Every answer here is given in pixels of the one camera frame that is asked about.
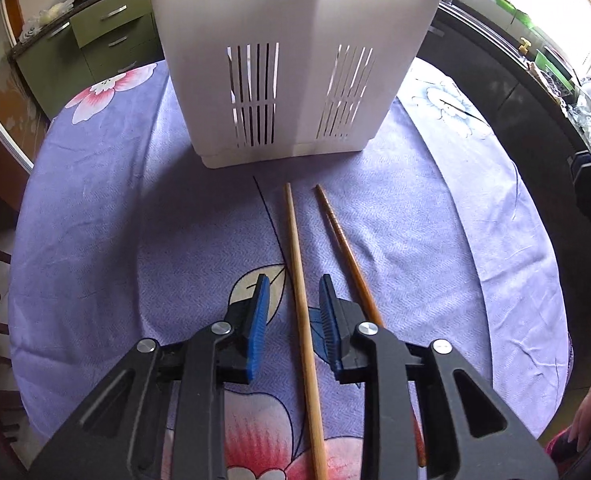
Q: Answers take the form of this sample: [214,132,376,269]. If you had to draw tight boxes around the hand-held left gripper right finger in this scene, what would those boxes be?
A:
[319,274,559,480]

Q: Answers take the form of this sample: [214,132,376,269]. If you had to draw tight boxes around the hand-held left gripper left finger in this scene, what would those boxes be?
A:
[28,274,270,480]

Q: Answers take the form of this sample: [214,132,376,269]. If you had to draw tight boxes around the light wooden chopstick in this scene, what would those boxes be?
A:
[284,182,329,480]

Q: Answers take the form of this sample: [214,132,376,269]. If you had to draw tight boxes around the white plastic utensil holder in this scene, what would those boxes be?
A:
[144,0,451,168]

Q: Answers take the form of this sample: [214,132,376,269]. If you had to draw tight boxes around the dark brown chopstick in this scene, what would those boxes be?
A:
[315,184,427,467]

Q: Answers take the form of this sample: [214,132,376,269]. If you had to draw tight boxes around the patterned cloth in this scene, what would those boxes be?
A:
[530,60,576,106]

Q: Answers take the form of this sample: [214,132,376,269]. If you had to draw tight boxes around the dark base cabinets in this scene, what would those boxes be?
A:
[410,2,591,281]

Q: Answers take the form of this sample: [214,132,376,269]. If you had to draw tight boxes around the purple floral tablecloth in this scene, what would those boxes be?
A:
[8,57,571,480]

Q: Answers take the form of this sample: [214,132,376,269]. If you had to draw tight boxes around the green plastic containers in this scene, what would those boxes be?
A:
[495,0,533,28]

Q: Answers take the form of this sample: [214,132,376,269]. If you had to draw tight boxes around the pink clothing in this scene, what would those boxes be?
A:
[545,432,582,466]

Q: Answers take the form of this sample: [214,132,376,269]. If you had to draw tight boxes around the green base cabinets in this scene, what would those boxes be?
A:
[12,0,165,121]

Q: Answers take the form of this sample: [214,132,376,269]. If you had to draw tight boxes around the sliding glass door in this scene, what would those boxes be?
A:
[0,25,51,171]

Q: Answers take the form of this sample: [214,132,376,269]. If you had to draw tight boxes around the open green drawer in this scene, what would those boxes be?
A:
[70,4,145,48]

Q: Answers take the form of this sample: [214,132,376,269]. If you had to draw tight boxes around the white plastic bag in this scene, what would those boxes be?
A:
[18,17,43,43]

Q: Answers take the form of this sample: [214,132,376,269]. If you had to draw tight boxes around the bag of white food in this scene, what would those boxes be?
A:
[38,0,73,26]

